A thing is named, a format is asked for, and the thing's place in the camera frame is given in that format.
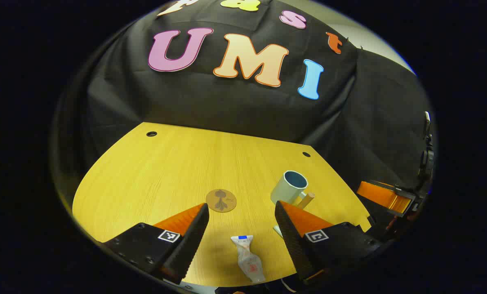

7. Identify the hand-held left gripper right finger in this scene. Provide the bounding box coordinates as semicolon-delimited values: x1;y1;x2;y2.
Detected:
274;200;380;286

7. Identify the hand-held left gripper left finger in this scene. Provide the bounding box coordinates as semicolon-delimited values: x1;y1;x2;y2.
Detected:
100;203;210;285

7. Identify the white toothpaste tube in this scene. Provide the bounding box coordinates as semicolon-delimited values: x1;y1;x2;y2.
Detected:
231;235;266;283

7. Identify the round brown coaster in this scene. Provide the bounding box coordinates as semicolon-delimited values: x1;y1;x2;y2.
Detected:
206;189;238;213

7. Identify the white cup with wooden handle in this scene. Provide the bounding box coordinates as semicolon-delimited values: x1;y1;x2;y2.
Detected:
270;170;316;210

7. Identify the yellow wooden desktop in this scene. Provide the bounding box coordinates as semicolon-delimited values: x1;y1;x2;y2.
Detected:
72;122;371;287

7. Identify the black backdrop cloth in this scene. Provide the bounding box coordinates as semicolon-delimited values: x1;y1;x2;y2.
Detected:
58;0;434;192

